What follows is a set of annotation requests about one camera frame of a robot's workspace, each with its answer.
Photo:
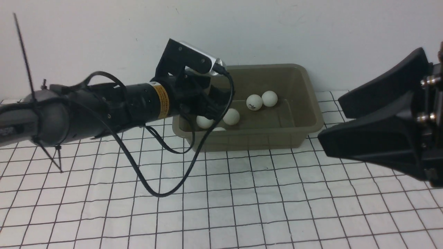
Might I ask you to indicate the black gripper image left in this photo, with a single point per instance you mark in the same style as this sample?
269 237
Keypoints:
165 97

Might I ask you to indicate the white ball with logo centre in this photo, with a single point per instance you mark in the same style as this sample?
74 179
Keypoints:
231 117

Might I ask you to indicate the plain white ball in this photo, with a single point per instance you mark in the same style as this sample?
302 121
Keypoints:
269 98
203 122

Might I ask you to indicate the olive green plastic bin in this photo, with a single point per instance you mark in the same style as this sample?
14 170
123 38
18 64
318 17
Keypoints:
285 125

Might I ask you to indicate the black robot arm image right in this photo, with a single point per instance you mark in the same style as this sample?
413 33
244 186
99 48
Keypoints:
395 121

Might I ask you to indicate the white checkered tablecloth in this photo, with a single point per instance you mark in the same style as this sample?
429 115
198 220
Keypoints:
294 198

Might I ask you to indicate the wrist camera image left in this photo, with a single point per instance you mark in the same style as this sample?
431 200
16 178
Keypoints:
179 55

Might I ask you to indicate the black cable tie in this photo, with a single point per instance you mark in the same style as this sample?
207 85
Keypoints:
34 101

